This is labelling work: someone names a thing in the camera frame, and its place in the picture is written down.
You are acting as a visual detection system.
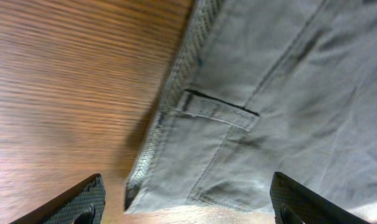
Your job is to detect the grey shorts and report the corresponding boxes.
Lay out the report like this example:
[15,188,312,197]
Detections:
[125,0,377,213]

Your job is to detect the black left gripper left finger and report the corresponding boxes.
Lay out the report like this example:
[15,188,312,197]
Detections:
[12,174,106,224]

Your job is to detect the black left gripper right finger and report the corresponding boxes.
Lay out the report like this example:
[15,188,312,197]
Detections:
[270,172,368,224]

